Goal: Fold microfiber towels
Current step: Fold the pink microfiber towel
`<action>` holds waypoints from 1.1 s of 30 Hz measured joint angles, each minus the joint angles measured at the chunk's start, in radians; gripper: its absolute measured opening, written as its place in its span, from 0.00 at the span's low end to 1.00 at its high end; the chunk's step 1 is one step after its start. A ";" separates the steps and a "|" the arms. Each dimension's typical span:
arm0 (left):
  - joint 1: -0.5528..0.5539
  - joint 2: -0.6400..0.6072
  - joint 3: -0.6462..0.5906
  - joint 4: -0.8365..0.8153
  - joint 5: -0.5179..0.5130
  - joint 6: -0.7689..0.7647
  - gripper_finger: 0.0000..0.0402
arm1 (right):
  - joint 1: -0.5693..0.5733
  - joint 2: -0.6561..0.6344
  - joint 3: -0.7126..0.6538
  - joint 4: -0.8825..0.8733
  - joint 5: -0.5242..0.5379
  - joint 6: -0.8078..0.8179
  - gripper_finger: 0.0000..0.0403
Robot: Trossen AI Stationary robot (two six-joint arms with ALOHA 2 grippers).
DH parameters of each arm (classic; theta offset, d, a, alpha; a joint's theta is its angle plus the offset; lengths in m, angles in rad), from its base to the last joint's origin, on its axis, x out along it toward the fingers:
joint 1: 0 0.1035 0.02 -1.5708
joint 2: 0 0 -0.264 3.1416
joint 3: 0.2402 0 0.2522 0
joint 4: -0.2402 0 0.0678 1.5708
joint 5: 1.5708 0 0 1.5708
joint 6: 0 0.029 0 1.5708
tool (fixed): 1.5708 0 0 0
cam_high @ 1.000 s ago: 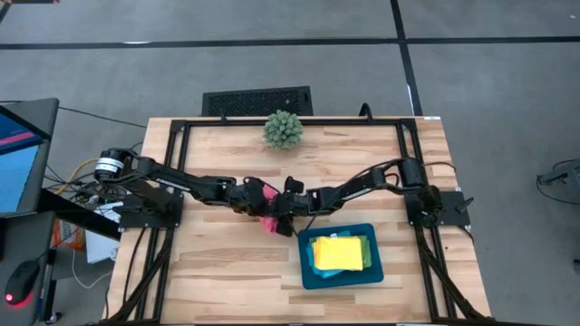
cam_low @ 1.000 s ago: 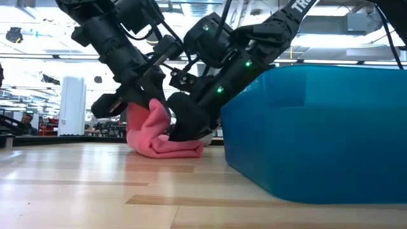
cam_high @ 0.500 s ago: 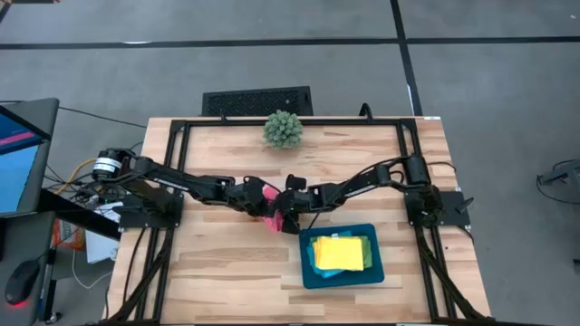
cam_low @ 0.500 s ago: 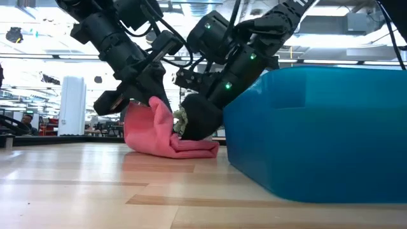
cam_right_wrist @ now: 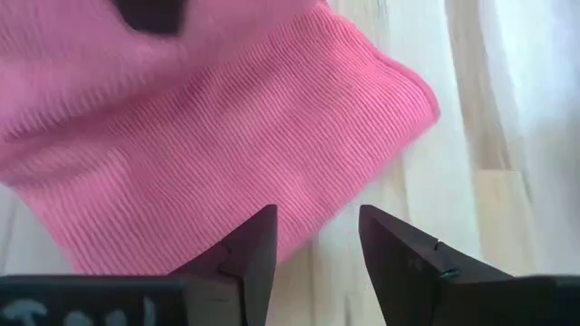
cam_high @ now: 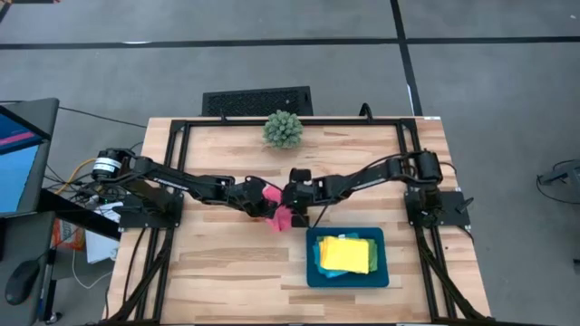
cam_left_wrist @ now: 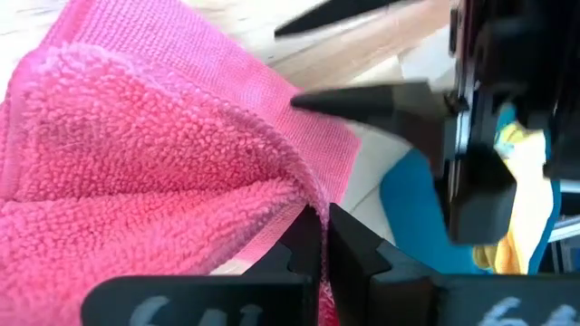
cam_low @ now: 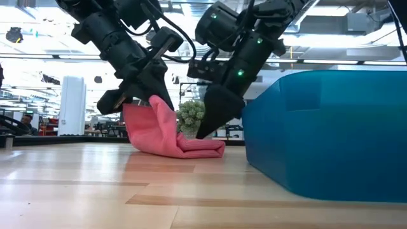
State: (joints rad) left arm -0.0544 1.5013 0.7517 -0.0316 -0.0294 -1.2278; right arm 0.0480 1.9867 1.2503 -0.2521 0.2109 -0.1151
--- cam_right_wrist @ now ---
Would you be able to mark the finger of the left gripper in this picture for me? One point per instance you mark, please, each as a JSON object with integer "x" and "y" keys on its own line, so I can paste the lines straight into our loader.
{"x": 151, "y": 16}

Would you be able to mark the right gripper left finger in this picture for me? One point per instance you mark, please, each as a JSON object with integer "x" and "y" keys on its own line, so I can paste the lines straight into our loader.
{"x": 240, "y": 271}

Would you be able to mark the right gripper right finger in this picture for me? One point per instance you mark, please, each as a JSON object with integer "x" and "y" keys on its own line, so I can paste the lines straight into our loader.
{"x": 408, "y": 280}

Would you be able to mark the pink microfiber towel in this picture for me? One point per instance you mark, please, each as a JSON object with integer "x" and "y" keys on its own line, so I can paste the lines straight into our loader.
{"x": 204, "y": 136}

